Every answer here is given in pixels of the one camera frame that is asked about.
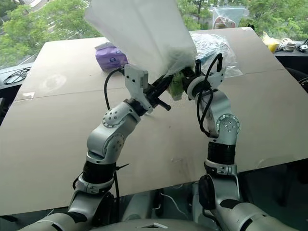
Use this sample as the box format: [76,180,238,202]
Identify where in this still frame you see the purple tissue pack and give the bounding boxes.
[94,42,130,72]

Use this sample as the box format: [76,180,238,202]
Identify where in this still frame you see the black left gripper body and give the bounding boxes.
[143,83,172,112]

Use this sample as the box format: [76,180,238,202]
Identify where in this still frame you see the clear crinkled plastic bag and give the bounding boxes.
[190,33,244,78]

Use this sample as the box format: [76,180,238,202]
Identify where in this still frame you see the thin white cable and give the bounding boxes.
[159,191,185,218]

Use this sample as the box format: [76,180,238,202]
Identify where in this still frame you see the silver robot torso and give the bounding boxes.
[14,210,308,231]

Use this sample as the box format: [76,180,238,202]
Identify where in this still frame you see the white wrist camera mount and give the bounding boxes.
[124,64,154,114]
[186,64,226,101]

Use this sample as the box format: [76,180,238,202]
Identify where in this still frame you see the white translucent drawstring bag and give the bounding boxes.
[84,0,198,102]

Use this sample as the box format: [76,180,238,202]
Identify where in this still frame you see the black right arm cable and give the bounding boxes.
[196,53,224,138]

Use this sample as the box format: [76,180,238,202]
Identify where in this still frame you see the tangled black cables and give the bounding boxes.
[3,67,31,85]

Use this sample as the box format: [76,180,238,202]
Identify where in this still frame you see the brown cardboard table cover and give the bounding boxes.
[0,26,308,216]

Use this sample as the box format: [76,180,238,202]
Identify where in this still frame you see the clear bag with red contents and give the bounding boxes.
[211,6,244,30]

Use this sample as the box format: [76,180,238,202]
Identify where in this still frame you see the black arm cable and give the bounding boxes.
[196,53,224,138]
[103,68,126,109]

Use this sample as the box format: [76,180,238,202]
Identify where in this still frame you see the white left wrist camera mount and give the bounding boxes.
[124,64,154,114]

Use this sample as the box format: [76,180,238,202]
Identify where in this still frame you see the small black device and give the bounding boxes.
[295,37,308,52]

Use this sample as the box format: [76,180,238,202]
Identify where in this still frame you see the coiled beige rope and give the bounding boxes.
[278,38,296,52]

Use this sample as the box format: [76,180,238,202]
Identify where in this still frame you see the yellow crumpled bag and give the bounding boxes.
[261,31,282,53]

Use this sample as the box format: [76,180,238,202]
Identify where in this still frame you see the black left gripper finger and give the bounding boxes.
[157,77,174,97]
[151,74,172,88]

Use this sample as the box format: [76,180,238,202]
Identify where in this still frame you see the green and white towel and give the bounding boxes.
[167,71,186,102]

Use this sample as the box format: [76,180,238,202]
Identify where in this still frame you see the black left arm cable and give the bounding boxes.
[103,68,126,109]

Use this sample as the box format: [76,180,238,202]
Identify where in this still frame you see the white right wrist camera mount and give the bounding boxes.
[186,64,226,101]

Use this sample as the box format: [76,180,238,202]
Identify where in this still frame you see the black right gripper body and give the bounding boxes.
[181,67,202,88]

